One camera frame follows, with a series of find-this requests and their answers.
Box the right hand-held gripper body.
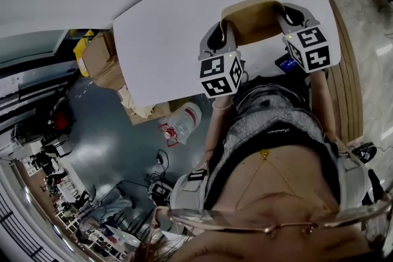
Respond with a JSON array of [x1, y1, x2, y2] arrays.
[[282, 26, 331, 74]]

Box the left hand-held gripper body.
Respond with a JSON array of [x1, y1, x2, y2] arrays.
[[198, 51, 244, 99]]

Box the brown cardboard box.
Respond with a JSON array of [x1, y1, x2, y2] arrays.
[[220, 0, 285, 46]]

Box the person's left forearm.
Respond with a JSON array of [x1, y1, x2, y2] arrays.
[[204, 99, 235, 170]]

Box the grey shoulder harness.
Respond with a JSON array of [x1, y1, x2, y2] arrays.
[[169, 144, 371, 213]]

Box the person's right forearm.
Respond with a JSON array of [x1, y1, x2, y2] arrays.
[[309, 69, 340, 145]]

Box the black device blue screen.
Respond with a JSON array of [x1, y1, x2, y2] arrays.
[[274, 53, 297, 75]]

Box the white table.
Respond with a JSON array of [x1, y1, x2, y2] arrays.
[[112, 0, 342, 104]]

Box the grey patterned skirt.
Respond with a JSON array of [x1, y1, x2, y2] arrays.
[[232, 82, 311, 124]]

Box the clear plastic bag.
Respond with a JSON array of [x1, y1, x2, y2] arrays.
[[167, 102, 203, 145]]

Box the curved wooden slat platform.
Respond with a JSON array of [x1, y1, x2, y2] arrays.
[[324, 0, 365, 145]]

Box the flat open cardboard box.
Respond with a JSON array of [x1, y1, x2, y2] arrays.
[[118, 85, 192, 125]]

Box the striped black trimmed top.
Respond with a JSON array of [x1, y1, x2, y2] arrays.
[[204, 109, 342, 211]]

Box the crumpled brown paper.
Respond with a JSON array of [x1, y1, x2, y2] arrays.
[[118, 85, 156, 119]]

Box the large cardboard box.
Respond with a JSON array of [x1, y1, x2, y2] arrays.
[[82, 32, 125, 90]]

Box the black sneaker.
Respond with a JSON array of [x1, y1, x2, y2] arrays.
[[351, 141, 377, 164]]

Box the yellow bag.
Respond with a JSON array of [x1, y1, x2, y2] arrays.
[[72, 29, 95, 78]]

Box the person's face and chest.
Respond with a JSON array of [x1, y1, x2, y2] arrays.
[[171, 147, 393, 262]]

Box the black and white tracker device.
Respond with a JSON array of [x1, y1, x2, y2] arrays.
[[150, 182, 173, 204]]

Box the gold rimmed glasses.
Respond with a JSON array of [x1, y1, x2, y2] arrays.
[[152, 193, 393, 239]]

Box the red bag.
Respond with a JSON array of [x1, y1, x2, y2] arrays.
[[52, 110, 73, 133]]

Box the black equipment rack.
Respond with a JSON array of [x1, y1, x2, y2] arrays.
[[0, 70, 78, 145]]

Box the pale bead bracelet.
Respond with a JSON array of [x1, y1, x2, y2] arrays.
[[212, 101, 232, 112]]

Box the red wire frame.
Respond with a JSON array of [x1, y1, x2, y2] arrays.
[[157, 123, 179, 148]]

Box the gold necklace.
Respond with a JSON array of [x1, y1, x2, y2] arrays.
[[236, 148, 308, 209]]

